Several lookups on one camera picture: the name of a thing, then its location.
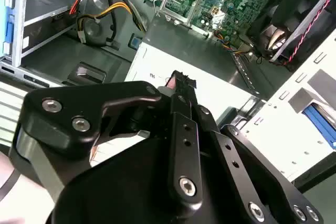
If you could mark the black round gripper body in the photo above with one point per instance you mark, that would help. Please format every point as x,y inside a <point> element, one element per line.
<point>118,195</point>

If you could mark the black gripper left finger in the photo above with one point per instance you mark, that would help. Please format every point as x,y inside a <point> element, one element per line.
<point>52,129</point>

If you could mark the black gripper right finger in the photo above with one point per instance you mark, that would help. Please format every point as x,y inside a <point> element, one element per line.
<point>236,163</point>

